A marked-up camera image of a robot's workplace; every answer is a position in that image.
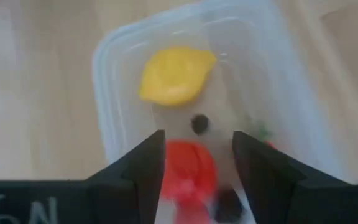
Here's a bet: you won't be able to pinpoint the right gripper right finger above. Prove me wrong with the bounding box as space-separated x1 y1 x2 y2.
232 130 351 224

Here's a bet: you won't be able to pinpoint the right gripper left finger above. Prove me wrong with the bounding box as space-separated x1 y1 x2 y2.
85 129 167 224

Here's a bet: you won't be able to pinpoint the large toy blackberry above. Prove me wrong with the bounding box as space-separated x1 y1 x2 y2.
213 186 245 223

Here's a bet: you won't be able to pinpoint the pink toy raspberry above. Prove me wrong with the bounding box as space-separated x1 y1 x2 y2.
166 186 213 224

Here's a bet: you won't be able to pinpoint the red toy strawberry green leaves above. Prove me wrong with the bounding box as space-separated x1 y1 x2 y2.
253 119 278 150

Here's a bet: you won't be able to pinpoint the plain red toy fruit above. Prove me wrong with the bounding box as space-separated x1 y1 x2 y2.
162 139 219 197

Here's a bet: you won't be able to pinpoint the small dark toy blueberry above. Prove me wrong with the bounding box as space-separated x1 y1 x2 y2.
191 114 210 135

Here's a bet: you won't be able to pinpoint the yellow toy lemon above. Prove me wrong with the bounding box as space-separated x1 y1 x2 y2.
137 46 217 106

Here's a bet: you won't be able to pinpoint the clear plastic tupperware container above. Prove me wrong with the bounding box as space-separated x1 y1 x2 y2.
91 0 347 224

